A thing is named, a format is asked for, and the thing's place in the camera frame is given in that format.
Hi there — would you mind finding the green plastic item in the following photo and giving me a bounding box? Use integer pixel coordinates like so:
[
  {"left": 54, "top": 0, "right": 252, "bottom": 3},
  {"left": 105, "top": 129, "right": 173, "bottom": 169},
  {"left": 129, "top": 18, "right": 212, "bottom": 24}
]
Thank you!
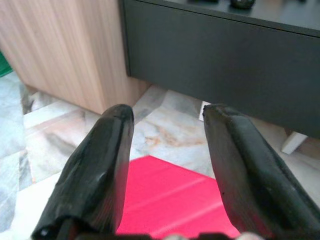
[{"left": 0, "top": 49, "right": 13, "bottom": 79}]

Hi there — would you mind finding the light wooden cabinet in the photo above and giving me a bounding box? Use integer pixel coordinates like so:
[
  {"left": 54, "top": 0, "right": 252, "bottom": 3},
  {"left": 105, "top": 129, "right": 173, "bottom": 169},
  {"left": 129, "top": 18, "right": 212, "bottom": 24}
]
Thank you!
[{"left": 0, "top": 0, "right": 152, "bottom": 115}]

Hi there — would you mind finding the white console leg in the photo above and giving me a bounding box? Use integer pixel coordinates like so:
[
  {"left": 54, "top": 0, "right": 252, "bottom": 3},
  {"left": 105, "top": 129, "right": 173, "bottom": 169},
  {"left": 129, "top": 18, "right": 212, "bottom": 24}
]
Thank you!
[{"left": 281, "top": 131, "right": 308, "bottom": 154}]

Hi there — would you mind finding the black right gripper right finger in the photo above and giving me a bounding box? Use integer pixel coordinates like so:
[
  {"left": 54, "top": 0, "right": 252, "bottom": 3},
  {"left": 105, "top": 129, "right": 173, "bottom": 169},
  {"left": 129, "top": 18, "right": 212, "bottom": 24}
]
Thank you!
[{"left": 202, "top": 103, "right": 320, "bottom": 240}]

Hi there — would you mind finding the black low console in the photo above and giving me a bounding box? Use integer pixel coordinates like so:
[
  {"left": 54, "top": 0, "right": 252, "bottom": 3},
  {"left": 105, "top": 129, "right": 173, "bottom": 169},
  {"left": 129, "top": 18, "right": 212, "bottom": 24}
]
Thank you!
[{"left": 119, "top": 0, "right": 320, "bottom": 140}]

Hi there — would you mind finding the red plastic stool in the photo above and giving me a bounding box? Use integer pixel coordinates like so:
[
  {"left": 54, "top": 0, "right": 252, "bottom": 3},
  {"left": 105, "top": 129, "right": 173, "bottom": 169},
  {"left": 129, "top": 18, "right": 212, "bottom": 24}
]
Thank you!
[{"left": 116, "top": 154, "right": 241, "bottom": 237}]

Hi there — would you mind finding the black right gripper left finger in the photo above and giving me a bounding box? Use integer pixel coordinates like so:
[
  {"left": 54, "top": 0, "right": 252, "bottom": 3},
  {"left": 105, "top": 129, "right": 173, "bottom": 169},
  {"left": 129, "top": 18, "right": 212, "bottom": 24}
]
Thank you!
[{"left": 31, "top": 103, "right": 135, "bottom": 240}]

